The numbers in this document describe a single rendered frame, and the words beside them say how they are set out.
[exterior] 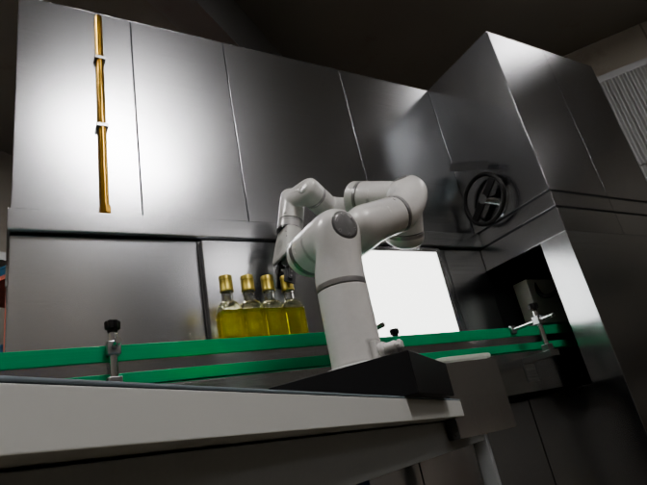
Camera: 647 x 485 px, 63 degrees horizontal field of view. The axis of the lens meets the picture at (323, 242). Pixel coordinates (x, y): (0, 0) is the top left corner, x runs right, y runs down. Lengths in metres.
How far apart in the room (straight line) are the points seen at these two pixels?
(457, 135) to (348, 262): 1.47
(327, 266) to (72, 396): 0.70
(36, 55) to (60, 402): 1.58
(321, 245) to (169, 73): 1.08
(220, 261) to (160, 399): 1.19
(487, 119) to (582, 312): 0.83
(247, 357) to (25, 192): 0.74
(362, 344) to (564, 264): 1.17
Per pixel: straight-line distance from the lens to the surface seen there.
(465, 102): 2.36
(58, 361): 1.10
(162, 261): 1.51
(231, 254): 1.55
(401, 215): 1.12
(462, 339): 1.68
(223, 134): 1.80
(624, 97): 4.90
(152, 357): 1.12
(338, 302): 0.93
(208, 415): 0.38
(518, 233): 2.08
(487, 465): 1.63
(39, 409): 0.29
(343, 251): 0.96
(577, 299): 1.94
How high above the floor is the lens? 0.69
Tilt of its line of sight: 22 degrees up
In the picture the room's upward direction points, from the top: 12 degrees counter-clockwise
